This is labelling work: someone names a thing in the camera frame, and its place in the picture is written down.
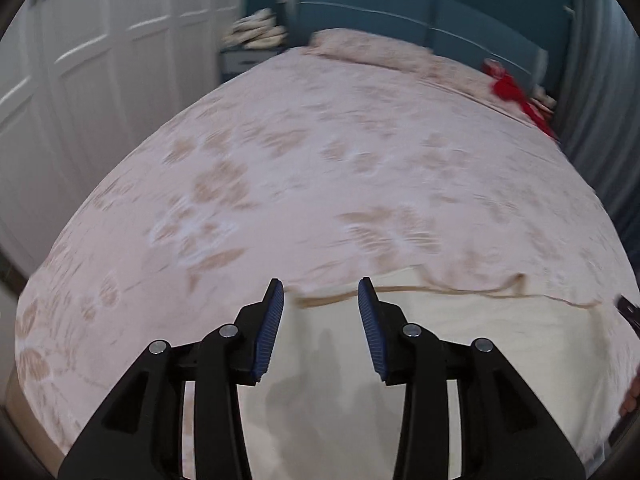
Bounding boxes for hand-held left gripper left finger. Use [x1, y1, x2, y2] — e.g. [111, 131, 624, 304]
[59, 277, 285, 480]

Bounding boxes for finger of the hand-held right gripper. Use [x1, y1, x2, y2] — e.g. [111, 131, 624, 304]
[615, 294, 640, 332]

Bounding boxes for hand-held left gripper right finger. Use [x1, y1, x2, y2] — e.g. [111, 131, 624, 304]
[357, 277, 586, 480]

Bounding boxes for cream quilted jacket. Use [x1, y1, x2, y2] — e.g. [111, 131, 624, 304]
[182, 266, 640, 480]

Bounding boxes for pile of cream clothes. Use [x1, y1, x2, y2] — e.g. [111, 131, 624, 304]
[222, 8, 289, 51]

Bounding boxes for person's right hand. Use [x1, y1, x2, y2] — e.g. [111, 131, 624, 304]
[619, 372, 640, 418]

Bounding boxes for pink floral bedspread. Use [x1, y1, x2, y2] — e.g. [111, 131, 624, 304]
[14, 30, 640, 463]

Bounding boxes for grey curtain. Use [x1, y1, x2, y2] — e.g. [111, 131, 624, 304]
[554, 0, 640, 242]

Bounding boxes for plush dolls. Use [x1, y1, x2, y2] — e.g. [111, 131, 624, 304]
[533, 90, 558, 115]

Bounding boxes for red garment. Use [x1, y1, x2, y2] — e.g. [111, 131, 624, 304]
[481, 58, 562, 142]

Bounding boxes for grey bedside table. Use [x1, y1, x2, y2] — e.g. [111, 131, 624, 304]
[219, 47, 282, 87]

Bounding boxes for pink floral pillow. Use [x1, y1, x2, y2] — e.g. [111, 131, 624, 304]
[306, 29, 436, 69]

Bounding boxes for white wardrobe doors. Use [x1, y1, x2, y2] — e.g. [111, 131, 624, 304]
[0, 0, 247, 283]

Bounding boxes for blue padded headboard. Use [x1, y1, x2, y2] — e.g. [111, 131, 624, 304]
[276, 0, 549, 97]

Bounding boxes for tan bed frame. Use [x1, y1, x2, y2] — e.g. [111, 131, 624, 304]
[4, 360, 67, 467]

